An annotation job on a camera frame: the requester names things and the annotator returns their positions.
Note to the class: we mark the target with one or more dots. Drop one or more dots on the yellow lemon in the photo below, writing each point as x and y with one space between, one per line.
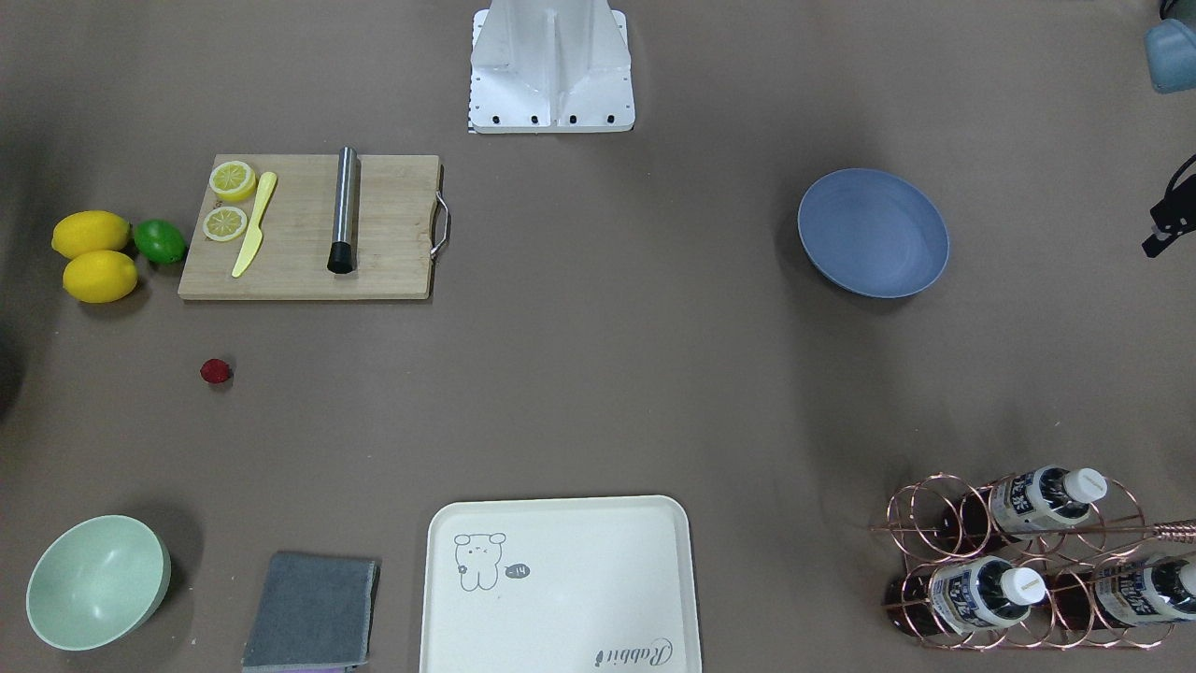
90 230
98 277

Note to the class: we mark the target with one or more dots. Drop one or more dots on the grey folded cloth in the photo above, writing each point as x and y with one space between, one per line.
314 614

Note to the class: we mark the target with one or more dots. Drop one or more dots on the green lime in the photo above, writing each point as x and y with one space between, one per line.
160 241

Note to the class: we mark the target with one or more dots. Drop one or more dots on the bottle white cap middle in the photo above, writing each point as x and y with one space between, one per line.
986 594

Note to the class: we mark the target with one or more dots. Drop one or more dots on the yellow lemon far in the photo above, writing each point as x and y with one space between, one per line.
90 230

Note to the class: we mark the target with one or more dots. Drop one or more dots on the steel black handled rod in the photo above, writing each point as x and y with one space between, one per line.
342 255

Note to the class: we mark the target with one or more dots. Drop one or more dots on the lemon half upper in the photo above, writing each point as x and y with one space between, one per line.
232 181

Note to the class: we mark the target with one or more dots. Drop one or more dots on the copper wire bottle rack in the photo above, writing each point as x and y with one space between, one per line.
927 520

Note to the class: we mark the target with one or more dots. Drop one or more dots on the cream rabbit tray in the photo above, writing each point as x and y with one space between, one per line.
589 584

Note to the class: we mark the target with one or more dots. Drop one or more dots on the bottle white cap near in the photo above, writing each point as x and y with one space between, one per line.
1157 590

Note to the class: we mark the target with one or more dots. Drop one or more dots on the lemon half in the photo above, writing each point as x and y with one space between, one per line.
232 181
224 224

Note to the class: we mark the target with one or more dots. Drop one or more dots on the yellow plastic knife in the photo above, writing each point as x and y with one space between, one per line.
253 236

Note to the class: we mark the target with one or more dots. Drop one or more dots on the bottle white cap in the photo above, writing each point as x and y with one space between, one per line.
1051 498
986 594
1157 590

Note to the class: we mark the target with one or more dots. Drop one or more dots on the bottle white cap far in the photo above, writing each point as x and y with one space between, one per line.
1051 498

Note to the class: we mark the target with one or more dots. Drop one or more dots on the mint green bowl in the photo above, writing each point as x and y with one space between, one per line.
97 582

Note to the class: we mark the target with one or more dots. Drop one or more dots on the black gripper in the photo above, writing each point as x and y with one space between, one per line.
1161 237

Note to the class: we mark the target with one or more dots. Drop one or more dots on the lemon half lower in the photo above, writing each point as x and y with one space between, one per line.
224 224

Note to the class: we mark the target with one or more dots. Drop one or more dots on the yellow lemon near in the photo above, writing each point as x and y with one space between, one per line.
98 277

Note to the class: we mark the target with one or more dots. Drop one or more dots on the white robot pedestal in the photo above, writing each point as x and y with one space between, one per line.
559 67

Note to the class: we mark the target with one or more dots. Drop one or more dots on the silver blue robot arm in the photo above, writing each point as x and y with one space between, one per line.
1170 51

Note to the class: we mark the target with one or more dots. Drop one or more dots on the wooden cutting board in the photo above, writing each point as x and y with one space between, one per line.
395 234

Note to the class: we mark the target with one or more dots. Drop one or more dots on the red strawberry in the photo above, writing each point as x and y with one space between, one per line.
215 372

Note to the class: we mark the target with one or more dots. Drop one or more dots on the blue plastic bowl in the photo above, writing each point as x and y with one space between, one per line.
873 234

